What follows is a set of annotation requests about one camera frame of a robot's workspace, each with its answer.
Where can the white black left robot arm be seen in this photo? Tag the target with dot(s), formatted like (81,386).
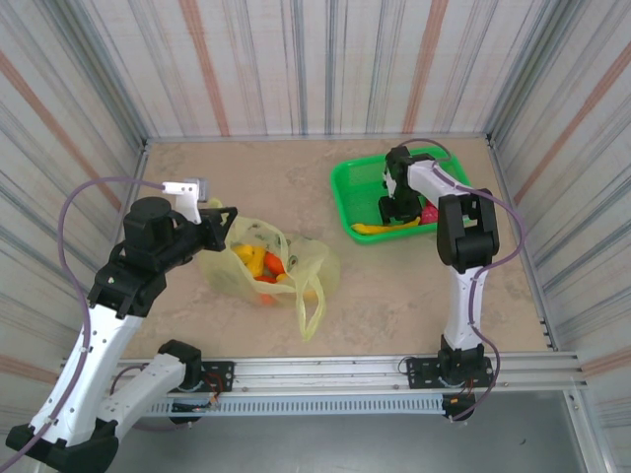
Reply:
(93,355)

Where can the grey metal panel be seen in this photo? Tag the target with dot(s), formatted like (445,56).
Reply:
(315,448)

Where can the red orange fake fruit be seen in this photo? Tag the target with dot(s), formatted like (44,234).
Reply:
(266,279)

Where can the yellow fake banana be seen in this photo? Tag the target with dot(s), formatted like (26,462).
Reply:
(379,229)

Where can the oblong yellow fake fruit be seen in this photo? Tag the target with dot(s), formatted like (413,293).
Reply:
(246,256)

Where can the yellow plastic bag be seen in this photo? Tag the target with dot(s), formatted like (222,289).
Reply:
(320,256)

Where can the orange red fake tomato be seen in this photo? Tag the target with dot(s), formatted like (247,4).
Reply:
(273,263)

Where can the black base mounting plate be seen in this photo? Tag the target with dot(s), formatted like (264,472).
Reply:
(416,372)
(222,369)

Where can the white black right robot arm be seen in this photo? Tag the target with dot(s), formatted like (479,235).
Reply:
(463,305)

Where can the green plastic basket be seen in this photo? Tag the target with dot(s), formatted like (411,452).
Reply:
(355,182)

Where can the aluminium mounting rail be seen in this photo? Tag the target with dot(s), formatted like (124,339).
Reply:
(315,367)

